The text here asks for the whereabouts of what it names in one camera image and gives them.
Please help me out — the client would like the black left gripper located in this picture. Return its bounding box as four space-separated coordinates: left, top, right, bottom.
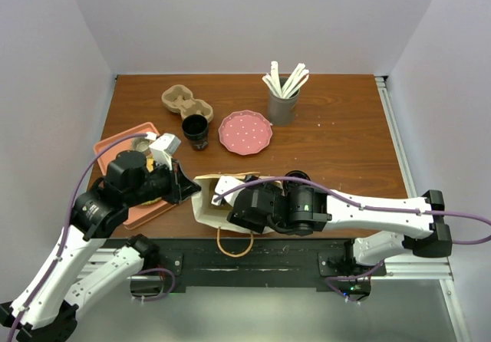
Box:
126 156 202 206

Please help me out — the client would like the beige paper takeout bag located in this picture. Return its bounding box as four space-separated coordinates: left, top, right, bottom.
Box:
191 172 259 258

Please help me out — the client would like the stack of black cups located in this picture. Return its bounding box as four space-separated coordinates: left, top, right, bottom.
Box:
182 114 209 151

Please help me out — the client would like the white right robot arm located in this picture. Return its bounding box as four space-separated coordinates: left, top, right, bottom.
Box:
223 184 453 275

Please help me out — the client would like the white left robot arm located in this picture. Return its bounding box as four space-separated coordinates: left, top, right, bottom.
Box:
1 150 200 341

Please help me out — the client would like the yellow green woven coaster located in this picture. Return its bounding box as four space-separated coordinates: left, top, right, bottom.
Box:
141 156 161 206

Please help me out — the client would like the salmon pink tray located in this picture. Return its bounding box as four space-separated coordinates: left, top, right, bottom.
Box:
94 122 176 230

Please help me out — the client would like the small grey woven coaster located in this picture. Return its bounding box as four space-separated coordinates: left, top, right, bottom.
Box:
130 136 152 156

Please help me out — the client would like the pink polka dot plate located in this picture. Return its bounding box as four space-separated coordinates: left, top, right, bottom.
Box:
218 110 273 156

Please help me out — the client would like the grey straw holder cup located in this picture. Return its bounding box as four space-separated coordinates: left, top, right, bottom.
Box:
267 90 300 126

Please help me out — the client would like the white paper straw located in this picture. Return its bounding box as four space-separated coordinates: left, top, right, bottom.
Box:
262 74 282 98
270 61 283 98
281 63 309 99

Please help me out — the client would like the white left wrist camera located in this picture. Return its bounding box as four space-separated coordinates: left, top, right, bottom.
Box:
146 132 181 169

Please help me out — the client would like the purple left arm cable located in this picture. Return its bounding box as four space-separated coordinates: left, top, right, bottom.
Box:
7 133 177 342

